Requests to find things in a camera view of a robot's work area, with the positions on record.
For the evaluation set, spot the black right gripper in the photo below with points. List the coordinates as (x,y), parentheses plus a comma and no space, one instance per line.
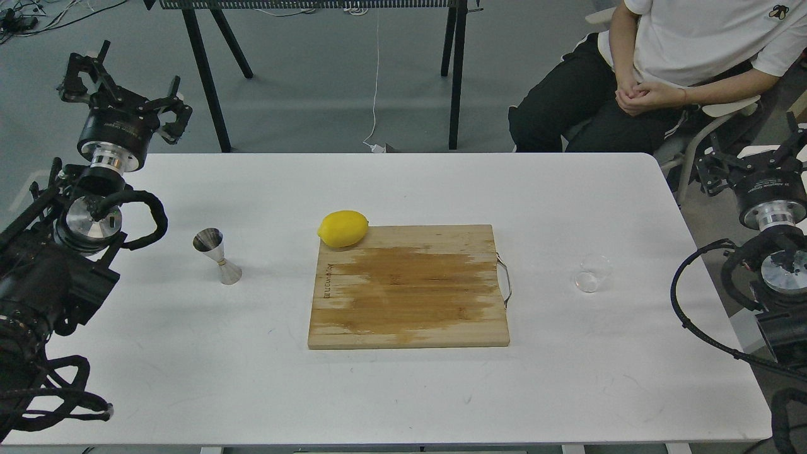
(765,199)

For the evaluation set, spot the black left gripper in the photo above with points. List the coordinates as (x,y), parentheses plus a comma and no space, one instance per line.
(115,133)

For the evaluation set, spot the steel jigger measuring cup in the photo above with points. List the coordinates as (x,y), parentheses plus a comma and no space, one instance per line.
(210,242)

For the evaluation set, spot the clear glass cup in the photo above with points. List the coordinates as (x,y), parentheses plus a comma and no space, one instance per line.
(593,273)

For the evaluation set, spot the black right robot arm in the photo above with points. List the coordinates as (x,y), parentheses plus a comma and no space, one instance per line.
(766,274)

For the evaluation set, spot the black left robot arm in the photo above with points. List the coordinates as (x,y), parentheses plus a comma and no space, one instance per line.
(56,254)

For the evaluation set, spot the grey office chair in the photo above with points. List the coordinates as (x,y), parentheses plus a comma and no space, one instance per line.
(700,135)

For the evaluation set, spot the seated person white shirt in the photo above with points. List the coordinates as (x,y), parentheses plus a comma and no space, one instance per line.
(649,69)

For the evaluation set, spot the yellow lemon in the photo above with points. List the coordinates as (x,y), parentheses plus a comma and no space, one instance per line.
(343,228)

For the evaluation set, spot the wooden cutting board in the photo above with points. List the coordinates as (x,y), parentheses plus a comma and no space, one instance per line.
(410,286)

